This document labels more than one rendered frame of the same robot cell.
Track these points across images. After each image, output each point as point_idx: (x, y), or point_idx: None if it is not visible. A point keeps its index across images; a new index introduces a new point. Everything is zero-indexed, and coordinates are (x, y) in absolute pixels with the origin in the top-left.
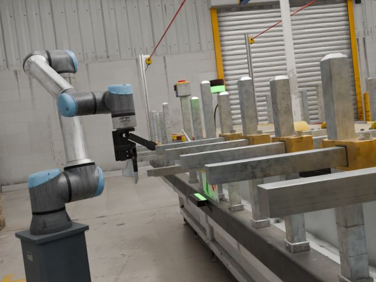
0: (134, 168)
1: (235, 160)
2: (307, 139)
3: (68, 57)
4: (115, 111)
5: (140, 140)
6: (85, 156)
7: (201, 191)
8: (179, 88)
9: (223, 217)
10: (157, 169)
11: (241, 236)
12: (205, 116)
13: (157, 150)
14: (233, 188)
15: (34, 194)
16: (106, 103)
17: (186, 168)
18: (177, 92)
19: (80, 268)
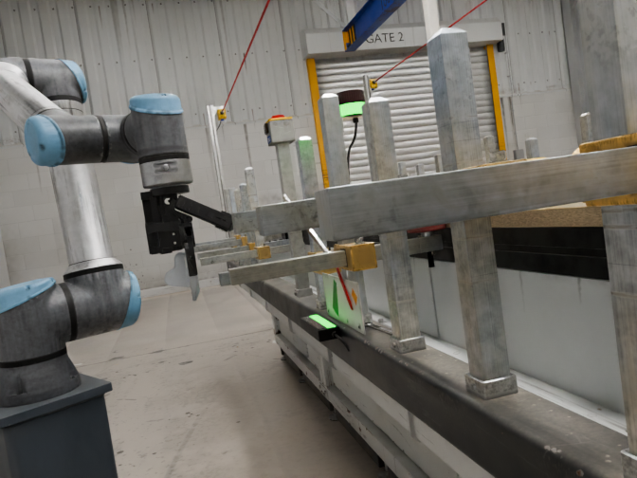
0: (189, 267)
1: (514, 203)
2: None
3: (67, 71)
4: (146, 150)
5: (200, 210)
6: (103, 254)
7: (320, 310)
8: (275, 128)
9: (380, 365)
10: (238, 270)
11: (437, 414)
12: (330, 163)
13: (236, 223)
14: (402, 303)
15: (1, 328)
16: (128, 137)
17: (344, 233)
18: (271, 136)
19: (97, 465)
